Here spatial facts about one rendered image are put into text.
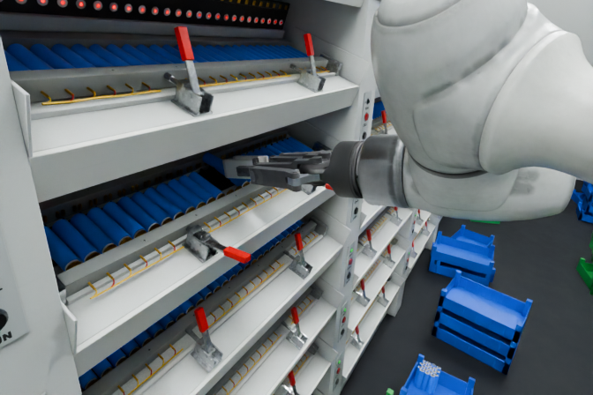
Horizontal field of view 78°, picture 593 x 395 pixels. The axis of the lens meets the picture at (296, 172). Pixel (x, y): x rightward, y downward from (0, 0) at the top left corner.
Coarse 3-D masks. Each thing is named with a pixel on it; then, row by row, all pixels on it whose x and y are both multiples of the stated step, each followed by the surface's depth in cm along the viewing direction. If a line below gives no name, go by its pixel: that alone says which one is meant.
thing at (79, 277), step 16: (240, 192) 58; (256, 192) 60; (208, 208) 52; (224, 208) 54; (176, 224) 48; (192, 224) 49; (224, 224) 53; (144, 240) 44; (160, 240) 45; (112, 256) 40; (128, 256) 41; (144, 256) 44; (64, 272) 37; (80, 272) 38; (96, 272) 38; (112, 272) 41; (80, 288) 38
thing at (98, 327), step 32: (288, 128) 87; (224, 192) 61; (288, 192) 67; (320, 192) 70; (256, 224) 56; (288, 224) 64; (160, 256) 46; (192, 256) 47; (224, 256) 49; (64, 288) 35; (128, 288) 40; (160, 288) 42; (192, 288) 46; (96, 320) 36; (128, 320) 38; (96, 352) 36
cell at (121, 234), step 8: (96, 208) 46; (88, 216) 46; (96, 216) 45; (104, 216) 45; (96, 224) 45; (104, 224) 45; (112, 224) 45; (104, 232) 44; (112, 232) 44; (120, 232) 44; (112, 240) 44; (120, 240) 44
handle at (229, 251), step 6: (204, 240) 47; (210, 240) 47; (210, 246) 46; (216, 246) 46; (222, 246) 46; (222, 252) 45; (228, 252) 45; (234, 252) 44; (240, 252) 44; (234, 258) 44; (240, 258) 44; (246, 258) 44
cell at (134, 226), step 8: (104, 208) 47; (112, 208) 47; (120, 208) 47; (112, 216) 47; (120, 216) 46; (128, 216) 47; (120, 224) 46; (128, 224) 46; (136, 224) 46; (128, 232) 45; (136, 232) 45
